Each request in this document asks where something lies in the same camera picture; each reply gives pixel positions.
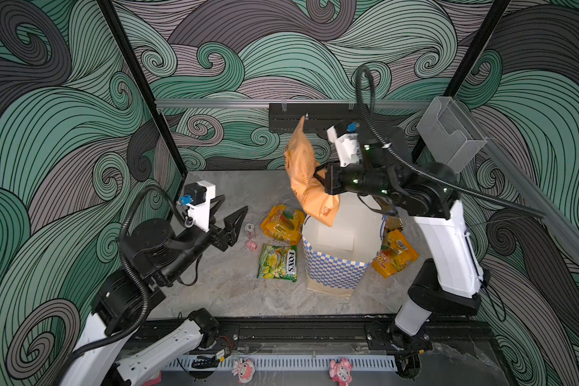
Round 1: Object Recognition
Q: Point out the pink pig figurine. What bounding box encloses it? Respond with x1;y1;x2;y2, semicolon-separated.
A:
329;358;353;386
232;358;255;384

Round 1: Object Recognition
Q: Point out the aluminium rail back wall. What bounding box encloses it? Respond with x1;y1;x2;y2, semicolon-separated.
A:
154;98;431;109

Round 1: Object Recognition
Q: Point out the white slotted cable duct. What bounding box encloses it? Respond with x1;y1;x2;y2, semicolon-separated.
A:
161;354;399;372

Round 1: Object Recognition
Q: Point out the checkered paper bag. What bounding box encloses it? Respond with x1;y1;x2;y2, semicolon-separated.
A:
302;193;384;299

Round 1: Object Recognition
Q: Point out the brown snack bag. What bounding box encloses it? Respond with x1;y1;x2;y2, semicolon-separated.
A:
384;216;404;233

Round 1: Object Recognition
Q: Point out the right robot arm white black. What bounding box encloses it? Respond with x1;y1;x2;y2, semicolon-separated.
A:
319;122;489;352

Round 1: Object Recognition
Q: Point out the orange paper pouch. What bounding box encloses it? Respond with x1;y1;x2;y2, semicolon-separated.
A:
284;117;340;227

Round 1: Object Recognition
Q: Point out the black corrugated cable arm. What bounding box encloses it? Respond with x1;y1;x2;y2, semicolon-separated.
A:
354;63;546;218
52;184;184;386

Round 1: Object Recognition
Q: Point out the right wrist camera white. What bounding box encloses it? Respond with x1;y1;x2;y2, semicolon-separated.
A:
326;121;362;167

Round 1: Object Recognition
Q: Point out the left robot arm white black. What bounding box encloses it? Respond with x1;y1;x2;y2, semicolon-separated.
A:
53;195;249;385

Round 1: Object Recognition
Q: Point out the small pink candy toy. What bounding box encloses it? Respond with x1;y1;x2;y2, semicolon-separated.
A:
244;223;257;251

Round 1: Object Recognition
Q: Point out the yellow orange gummy snack bag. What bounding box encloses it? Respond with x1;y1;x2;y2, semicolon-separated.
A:
261;204;306;245

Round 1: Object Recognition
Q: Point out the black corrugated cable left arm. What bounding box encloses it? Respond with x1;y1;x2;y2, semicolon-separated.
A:
52;184;184;386

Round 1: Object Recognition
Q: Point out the black perforated wall tray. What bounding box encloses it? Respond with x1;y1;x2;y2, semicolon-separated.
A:
269;104;363;135

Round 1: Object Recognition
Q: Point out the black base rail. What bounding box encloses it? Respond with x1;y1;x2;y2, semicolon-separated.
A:
124;314;493;353

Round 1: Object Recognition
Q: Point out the pink pig figurine middle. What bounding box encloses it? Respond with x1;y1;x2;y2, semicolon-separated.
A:
232;358;255;384

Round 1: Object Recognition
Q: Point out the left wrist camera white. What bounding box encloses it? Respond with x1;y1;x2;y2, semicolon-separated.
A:
178;180;216;233

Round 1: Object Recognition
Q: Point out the green Fox's candy bag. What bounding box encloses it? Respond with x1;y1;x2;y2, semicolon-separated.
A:
257;244;298;282

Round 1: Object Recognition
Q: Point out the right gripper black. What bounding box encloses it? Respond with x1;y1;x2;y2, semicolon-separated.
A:
315;155;405;201

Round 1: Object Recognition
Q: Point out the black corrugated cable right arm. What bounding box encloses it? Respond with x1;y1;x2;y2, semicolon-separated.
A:
354;63;546;218

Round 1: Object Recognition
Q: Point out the clear plastic wall holder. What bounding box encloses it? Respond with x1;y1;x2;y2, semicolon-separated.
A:
418;96;487;174

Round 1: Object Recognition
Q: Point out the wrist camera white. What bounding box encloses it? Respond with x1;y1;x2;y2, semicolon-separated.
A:
178;180;216;233
326;121;362;167

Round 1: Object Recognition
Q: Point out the pink pig figurine right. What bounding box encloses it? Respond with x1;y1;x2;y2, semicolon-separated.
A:
329;358;353;386

